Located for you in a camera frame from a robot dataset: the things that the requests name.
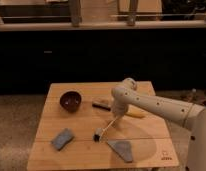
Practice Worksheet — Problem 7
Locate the grey rectangular cloth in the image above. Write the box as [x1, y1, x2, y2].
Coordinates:
[51, 128, 74, 151]

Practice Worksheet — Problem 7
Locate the dark brown bowl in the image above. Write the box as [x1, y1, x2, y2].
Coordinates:
[60, 91, 82, 113]

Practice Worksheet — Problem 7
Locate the yellow banana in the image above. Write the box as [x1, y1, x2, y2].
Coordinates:
[126, 106, 145, 118]

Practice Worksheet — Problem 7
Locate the white dish brush black head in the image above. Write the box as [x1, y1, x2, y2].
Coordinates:
[93, 120, 115, 142]

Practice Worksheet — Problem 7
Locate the grey triangular cloth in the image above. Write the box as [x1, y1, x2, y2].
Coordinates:
[107, 140, 133, 163]

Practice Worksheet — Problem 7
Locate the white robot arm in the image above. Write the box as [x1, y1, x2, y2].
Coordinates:
[111, 78, 206, 171]

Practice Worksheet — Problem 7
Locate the tan sponge with dark base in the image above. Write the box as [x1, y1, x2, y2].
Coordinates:
[92, 98, 111, 111]

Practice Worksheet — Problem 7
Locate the wooden railing shelf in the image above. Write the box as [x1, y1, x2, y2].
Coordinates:
[0, 0, 206, 31]

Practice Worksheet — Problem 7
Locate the wooden folding table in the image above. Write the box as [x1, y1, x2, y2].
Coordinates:
[27, 82, 179, 171]

